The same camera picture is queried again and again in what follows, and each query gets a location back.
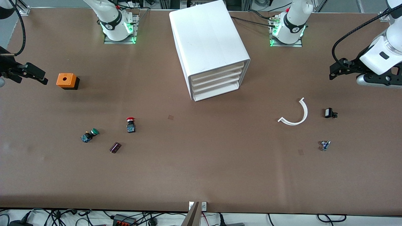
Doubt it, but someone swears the beige camera pole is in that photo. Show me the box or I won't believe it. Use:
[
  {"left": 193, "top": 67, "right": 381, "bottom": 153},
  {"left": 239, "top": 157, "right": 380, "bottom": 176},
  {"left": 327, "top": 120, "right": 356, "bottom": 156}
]
[{"left": 182, "top": 202, "right": 201, "bottom": 226}]

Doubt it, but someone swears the black braided table cable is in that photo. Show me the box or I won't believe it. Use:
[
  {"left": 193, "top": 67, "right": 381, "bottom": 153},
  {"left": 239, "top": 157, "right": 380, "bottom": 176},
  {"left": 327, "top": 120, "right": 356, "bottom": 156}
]
[{"left": 231, "top": 16, "right": 278, "bottom": 29}]

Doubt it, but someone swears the black looped floor cable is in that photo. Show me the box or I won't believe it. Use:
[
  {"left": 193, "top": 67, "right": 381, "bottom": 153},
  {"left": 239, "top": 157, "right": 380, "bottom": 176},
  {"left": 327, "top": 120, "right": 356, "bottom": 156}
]
[{"left": 317, "top": 214, "right": 347, "bottom": 223}]

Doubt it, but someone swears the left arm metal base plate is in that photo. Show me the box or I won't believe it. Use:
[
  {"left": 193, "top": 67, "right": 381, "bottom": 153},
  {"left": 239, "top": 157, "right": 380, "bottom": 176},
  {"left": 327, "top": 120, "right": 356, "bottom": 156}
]
[{"left": 269, "top": 16, "right": 303, "bottom": 48}]

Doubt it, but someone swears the green push button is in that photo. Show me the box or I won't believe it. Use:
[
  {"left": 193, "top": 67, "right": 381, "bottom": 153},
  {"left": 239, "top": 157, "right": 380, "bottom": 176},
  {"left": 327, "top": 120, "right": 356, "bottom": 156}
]
[{"left": 81, "top": 128, "right": 100, "bottom": 143}]

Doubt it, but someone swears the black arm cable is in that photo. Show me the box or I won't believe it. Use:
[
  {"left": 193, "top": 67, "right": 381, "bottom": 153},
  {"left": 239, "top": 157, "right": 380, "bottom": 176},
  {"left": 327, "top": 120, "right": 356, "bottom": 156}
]
[
  {"left": 8, "top": 0, "right": 26, "bottom": 56},
  {"left": 332, "top": 7, "right": 402, "bottom": 62}
]

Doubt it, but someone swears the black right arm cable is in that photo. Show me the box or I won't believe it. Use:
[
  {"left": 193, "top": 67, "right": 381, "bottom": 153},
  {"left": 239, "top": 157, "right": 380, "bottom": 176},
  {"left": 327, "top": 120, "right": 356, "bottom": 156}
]
[{"left": 8, "top": 0, "right": 26, "bottom": 56}]

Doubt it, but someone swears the orange box with hole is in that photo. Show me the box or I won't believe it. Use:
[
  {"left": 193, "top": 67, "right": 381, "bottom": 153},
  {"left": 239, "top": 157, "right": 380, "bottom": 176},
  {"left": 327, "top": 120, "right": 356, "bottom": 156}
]
[{"left": 56, "top": 73, "right": 80, "bottom": 90}]

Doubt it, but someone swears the black power strip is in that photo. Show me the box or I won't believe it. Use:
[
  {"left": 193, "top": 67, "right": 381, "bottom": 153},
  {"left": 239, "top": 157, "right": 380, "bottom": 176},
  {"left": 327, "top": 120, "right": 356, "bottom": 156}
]
[{"left": 112, "top": 214, "right": 137, "bottom": 226}]

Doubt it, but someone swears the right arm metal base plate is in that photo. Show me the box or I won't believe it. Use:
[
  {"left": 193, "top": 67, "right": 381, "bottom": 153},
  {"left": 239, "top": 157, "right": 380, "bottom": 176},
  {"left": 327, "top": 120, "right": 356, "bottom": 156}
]
[{"left": 104, "top": 14, "right": 139, "bottom": 45}]

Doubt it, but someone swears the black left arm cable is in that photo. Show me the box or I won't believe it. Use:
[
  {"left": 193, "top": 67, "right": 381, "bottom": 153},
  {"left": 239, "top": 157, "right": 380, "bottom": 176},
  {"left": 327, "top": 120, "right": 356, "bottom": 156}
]
[{"left": 332, "top": 7, "right": 402, "bottom": 62}]

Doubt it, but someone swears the white curved plastic strip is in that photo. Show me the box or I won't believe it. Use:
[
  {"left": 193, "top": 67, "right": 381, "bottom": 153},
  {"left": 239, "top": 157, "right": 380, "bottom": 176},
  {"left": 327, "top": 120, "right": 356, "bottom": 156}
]
[{"left": 278, "top": 97, "right": 308, "bottom": 126}]

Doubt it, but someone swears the white drawer cabinet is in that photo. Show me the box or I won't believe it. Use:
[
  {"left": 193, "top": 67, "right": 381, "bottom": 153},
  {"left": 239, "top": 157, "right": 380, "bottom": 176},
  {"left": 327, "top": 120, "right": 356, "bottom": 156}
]
[{"left": 169, "top": 0, "right": 251, "bottom": 102}]

